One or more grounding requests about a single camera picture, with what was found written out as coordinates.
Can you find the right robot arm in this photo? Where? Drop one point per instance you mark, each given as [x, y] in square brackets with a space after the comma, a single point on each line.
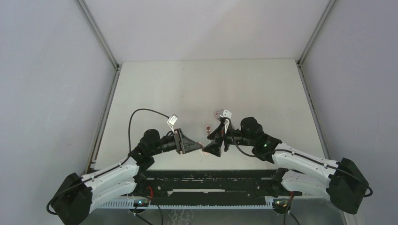
[340, 182]

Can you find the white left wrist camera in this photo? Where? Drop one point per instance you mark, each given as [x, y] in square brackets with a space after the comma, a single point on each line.
[171, 122]

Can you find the aluminium right frame rail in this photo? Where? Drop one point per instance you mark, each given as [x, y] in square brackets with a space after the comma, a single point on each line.
[309, 91]

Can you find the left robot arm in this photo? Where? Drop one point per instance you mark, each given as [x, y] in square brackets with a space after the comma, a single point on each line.
[78, 196]

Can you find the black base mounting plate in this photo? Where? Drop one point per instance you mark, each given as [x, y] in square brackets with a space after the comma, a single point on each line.
[226, 187]

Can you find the white slotted cable duct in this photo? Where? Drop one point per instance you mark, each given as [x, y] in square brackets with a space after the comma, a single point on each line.
[124, 203]

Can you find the aluminium left frame rail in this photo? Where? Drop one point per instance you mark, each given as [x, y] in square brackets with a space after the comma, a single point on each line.
[110, 76]

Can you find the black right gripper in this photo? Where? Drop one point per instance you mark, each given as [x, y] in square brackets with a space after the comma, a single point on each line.
[214, 147]

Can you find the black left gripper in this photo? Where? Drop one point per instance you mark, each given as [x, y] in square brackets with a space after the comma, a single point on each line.
[183, 145]

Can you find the aluminium frame rail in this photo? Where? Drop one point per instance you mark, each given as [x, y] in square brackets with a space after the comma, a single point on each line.
[309, 91]
[110, 76]

